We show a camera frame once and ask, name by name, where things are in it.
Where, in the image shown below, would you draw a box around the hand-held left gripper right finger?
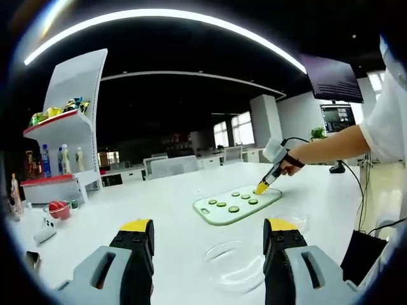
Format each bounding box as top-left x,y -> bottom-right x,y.
263,217 -> 362,305

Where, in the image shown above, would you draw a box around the large dark monitor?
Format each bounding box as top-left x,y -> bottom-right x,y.
300,53 -> 365,104

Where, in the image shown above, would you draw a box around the white display shelf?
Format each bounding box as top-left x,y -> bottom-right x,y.
21,48 -> 109,205

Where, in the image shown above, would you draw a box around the dark cloth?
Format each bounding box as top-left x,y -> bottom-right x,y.
339,229 -> 389,287

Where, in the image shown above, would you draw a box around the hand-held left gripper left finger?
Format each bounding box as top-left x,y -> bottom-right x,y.
53,218 -> 156,305

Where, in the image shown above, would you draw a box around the white cutting board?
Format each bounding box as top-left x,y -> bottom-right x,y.
192,184 -> 284,227

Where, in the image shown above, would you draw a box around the white drink bottle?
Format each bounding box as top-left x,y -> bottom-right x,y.
61,144 -> 72,175
75,146 -> 86,173

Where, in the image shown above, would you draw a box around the wall monitor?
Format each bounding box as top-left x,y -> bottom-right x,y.
320,104 -> 356,135

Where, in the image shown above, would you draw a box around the black desk device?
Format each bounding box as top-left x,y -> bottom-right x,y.
328,160 -> 347,174

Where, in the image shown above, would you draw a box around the group of cucumber slices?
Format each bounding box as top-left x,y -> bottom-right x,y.
208,191 -> 259,214

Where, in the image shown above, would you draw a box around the slim pink bottle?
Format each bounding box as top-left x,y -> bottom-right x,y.
10,173 -> 24,215

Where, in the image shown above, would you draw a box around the black wrist strap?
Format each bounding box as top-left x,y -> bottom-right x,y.
284,151 -> 305,168

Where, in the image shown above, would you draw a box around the row of white desks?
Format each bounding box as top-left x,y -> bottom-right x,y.
99,148 -> 266,189

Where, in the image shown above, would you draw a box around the ceiling light strip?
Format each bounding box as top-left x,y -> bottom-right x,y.
24,8 -> 308,75

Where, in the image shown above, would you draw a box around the thin black cable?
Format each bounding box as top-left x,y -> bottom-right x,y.
340,160 -> 366,232

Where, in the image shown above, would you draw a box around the window with blinds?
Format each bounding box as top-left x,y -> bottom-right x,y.
212,111 -> 256,148

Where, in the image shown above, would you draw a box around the bottles on shelf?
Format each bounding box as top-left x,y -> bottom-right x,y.
24,150 -> 42,180

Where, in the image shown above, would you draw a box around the green potted plant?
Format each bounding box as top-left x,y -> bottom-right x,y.
310,126 -> 328,142

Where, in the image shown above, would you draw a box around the person's right hand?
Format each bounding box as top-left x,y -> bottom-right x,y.
280,158 -> 307,177

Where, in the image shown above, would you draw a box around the red round container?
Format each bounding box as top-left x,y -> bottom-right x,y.
48,200 -> 71,220

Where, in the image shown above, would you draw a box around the clear petri dish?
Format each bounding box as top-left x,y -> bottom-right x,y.
204,240 -> 266,294

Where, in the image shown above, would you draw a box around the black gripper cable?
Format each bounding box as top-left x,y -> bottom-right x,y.
279,136 -> 312,147

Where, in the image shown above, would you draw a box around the pile of snack packets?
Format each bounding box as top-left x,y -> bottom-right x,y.
29,96 -> 92,127

